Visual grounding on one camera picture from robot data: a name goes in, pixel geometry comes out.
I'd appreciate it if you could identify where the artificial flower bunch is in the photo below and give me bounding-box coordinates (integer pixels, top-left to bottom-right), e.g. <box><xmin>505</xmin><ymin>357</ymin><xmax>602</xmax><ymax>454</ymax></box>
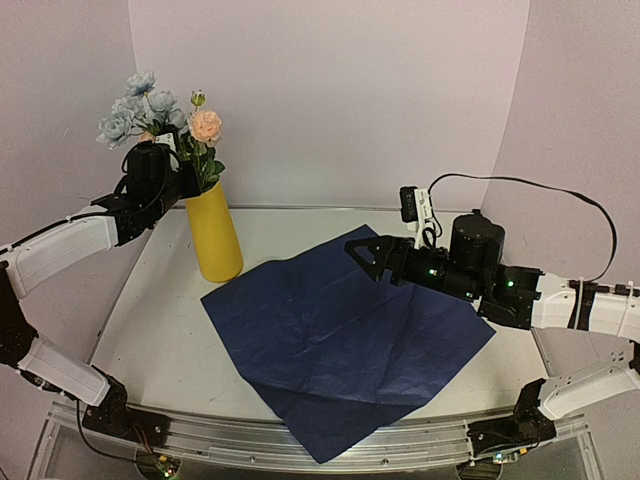
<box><xmin>139</xmin><ymin>88</ymin><xmax>226</xmax><ymax>194</ymax></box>

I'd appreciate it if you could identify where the blue hydrangea stem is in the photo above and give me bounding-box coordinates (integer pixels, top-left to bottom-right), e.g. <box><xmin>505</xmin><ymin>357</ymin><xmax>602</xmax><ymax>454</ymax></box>
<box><xmin>96</xmin><ymin>70</ymin><xmax>188</xmax><ymax>150</ymax></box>

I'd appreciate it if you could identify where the yellow plastic vase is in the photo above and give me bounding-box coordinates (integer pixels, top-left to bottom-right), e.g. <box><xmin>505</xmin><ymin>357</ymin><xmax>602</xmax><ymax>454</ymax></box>
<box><xmin>186</xmin><ymin>182</ymin><xmax>244</xmax><ymax>283</ymax></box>

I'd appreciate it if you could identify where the blue wrapping paper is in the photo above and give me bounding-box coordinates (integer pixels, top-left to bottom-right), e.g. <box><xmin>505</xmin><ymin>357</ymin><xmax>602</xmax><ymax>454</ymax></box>
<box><xmin>201</xmin><ymin>225</ymin><xmax>494</xmax><ymax>463</ymax></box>

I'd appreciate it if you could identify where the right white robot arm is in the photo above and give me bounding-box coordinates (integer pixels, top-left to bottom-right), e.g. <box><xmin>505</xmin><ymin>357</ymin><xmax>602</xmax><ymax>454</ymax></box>
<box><xmin>408</xmin><ymin>317</ymin><xmax>632</xmax><ymax>419</ymax></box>

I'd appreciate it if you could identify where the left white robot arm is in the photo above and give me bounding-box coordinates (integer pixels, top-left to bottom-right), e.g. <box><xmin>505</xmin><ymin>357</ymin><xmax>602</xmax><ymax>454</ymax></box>
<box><xmin>1</xmin><ymin>141</ymin><xmax>201</xmax><ymax>437</ymax></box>

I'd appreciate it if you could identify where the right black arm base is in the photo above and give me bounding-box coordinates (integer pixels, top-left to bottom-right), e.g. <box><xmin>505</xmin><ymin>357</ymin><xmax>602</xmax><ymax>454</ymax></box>
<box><xmin>467</xmin><ymin>379</ymin><xmax>557</xmax><ymax>459</ymax></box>

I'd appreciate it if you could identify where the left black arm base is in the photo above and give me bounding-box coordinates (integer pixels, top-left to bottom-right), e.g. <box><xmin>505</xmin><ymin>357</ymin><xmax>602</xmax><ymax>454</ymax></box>
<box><xmin>81</xmin><ymin>375</ymin><xmax>170</xmax><ymax>447</ymax></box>

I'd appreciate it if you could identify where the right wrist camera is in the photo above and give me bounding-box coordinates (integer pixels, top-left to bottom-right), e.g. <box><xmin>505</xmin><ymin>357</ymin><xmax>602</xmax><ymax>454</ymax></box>
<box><xmin>399</xmin><ymin>186</ymin><xmax>442</xmax><ymax>249</ymax></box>

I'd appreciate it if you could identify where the right black camera cable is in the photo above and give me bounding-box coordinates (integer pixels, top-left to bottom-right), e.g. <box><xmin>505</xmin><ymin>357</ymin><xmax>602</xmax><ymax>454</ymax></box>
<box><xmin>428</xmin><ymin>172</ymin><xmax>617</xmax><ymax>284</ymax></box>

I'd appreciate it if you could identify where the aluminium front rail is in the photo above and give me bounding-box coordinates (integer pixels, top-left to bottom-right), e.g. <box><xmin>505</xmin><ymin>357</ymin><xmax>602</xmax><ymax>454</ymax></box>
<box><xmin>31</xmin><ymin>383</ymin><xmax>601</xmax><ymax>479</ymax></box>

